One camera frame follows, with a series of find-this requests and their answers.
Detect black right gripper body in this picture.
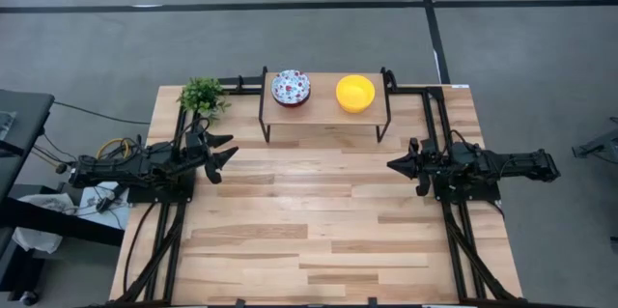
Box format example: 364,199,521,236
408,137,455,197

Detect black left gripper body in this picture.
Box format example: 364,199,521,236
185,131,223,185

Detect red bowl with floral interior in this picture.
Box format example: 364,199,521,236
274,98,310,109
270,69,312,106

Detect yellow plastic bowl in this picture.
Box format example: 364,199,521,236
336,74,377,115

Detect green plant in white pot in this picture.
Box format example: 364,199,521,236
177,75,232,122

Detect wooden shelf with black legs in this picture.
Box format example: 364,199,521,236
258,66,393,144

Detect white box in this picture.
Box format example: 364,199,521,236
76,182,130,230

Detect black beam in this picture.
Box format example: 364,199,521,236
0,196,126,247

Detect black tripod stand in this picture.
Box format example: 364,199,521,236
572,116,618,165

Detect white cloth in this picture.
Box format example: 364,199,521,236
12,193,65,254

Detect dark grey cart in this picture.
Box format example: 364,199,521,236
0,89,56,203

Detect black caster wheel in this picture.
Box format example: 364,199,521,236
18,290,41,307

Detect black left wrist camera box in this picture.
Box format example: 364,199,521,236
184,129,204,151

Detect black aluminium table frame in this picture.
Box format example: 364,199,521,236
110,66,527,308

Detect yellow cable coil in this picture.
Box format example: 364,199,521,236
96,137,132,160

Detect black floor cable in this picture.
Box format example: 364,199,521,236
52,99,152,126

